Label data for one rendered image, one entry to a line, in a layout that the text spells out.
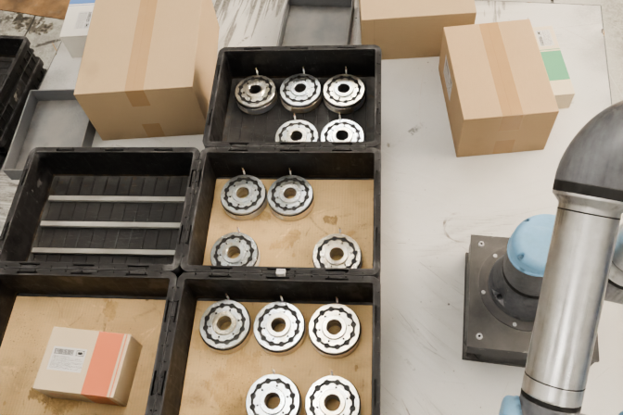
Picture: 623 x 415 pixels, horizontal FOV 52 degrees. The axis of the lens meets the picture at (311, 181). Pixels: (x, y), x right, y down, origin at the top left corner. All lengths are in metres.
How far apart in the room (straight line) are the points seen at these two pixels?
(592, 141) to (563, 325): 0.23
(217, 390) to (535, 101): 0.96
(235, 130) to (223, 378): 0.60
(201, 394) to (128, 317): 0.23
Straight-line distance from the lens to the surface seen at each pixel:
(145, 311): 1.40
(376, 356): 1.19
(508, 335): 1.37
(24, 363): 1.47
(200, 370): 1.33
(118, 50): 1.75
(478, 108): 1.56
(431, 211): 1.57
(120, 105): 1.69
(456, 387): 1.43
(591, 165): 0.84
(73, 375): 1.33
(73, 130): 1.89
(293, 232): 1.40
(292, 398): 1.25
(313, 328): 1.29
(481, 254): 1.42
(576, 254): 0.85
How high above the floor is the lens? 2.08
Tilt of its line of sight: 58 degrees down
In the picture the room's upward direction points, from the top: 9 degrees counter-clockwise
